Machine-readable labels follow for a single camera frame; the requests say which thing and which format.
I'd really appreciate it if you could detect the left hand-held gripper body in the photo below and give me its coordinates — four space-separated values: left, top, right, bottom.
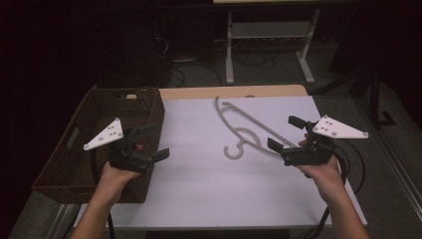
83 117 154 174

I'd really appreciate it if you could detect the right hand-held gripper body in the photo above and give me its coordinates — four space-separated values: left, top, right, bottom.
281 115 369 167

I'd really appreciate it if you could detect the grey plastic clothes hanger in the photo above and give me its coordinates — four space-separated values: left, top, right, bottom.
214 96 301 161

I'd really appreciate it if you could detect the brown wicker basket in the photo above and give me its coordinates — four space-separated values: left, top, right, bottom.
31 87 166 204

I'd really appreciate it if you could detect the person's left hand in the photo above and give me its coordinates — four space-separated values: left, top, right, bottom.
97 160 142 197

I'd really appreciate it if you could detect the person's right hand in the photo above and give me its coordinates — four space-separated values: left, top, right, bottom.
294 154 346 202

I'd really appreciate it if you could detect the white table mat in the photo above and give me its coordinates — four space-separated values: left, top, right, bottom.
74 96 368 230

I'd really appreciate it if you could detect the black floor stand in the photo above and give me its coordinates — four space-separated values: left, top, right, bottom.
311 65 398 129

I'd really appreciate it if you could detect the white metal stand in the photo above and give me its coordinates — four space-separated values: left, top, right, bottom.
224 9 321 87

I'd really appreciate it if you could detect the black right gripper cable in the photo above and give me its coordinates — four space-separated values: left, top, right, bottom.
303 140 367 239

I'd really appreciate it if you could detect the black floor cable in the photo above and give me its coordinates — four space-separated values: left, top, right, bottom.
231 50 277 70
168 62 224 88

